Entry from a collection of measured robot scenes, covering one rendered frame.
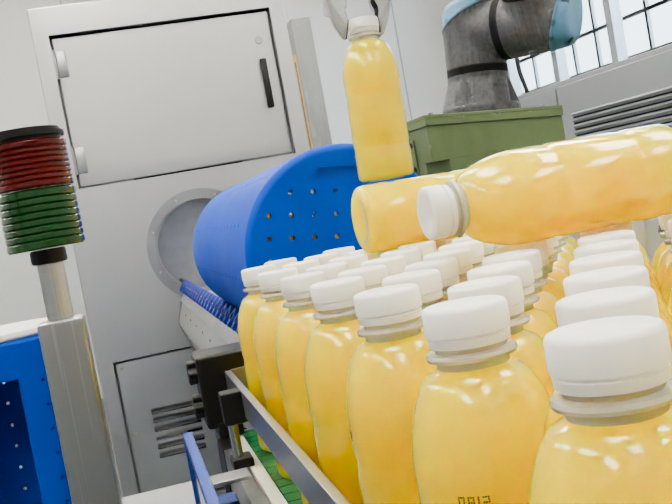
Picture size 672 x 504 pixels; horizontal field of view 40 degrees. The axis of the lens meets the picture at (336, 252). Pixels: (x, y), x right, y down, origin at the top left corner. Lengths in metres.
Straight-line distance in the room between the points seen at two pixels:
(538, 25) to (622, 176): 1.06
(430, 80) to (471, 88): 5.25
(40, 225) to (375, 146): 0.48
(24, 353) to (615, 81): 2.24
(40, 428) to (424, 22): 5.77
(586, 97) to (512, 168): 2.76
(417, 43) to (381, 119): 5.90
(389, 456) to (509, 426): 0.14
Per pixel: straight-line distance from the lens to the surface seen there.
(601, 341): 0.30
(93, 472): 0.82
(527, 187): 0.67
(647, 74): 3.14
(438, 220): 0.66
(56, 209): 0.79
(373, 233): 0.93
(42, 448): 1.68
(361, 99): 1.14
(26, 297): 6.40
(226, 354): 1.14
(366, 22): 1.17
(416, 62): 7.00
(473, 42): 1.79
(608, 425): 0.30
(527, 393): 0.41
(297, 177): 1.26
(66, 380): 0.81
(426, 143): 1.63
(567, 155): 0.69
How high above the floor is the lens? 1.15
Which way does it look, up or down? 3 degrees down
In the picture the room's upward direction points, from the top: 10 degrees counter-clockwise
